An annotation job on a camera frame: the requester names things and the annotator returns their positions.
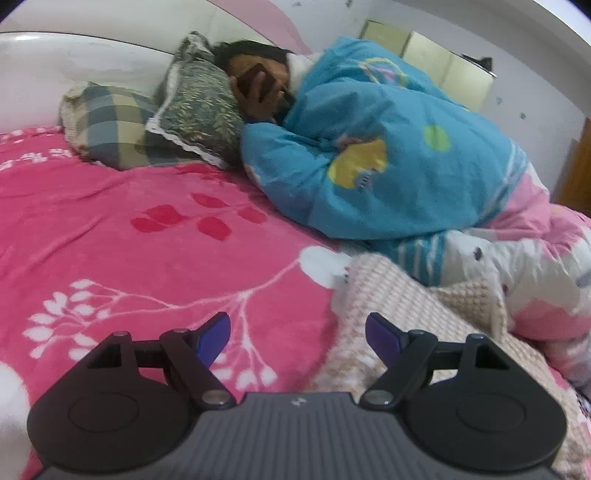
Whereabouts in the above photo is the pale yellow wardrobe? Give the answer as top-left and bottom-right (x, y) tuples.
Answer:
(360, 18), (497, 112)

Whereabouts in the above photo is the plaid pillow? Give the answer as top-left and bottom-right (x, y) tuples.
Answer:
(59, 80), (195, 172)

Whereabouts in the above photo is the green leaf-print pillow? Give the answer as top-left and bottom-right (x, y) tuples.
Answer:
(145, 31), (245, 171)

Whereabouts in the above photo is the smartphone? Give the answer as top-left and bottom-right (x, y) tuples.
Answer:
(235, 62), (296, 109)

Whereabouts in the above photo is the pink floral bed blanket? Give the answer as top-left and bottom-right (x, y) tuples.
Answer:
(0, 124), (591, 480)

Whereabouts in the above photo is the beige houndstooth coat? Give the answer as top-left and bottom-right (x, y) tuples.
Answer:
(309, 254), (591, 472)

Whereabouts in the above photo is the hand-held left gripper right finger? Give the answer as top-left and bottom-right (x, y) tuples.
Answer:
(359, 312), (522, 409)

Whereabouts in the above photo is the brown wooden door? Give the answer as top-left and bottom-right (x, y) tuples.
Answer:
(551, 117), (591, 213)

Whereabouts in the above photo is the pink and white headboard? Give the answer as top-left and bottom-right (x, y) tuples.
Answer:
(0, 0), (305, 132)

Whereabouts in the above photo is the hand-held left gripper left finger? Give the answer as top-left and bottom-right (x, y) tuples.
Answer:
(85, 312), (237, 408)

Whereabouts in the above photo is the pink and white quilt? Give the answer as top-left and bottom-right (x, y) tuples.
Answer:
(342, 175), (591, 384)

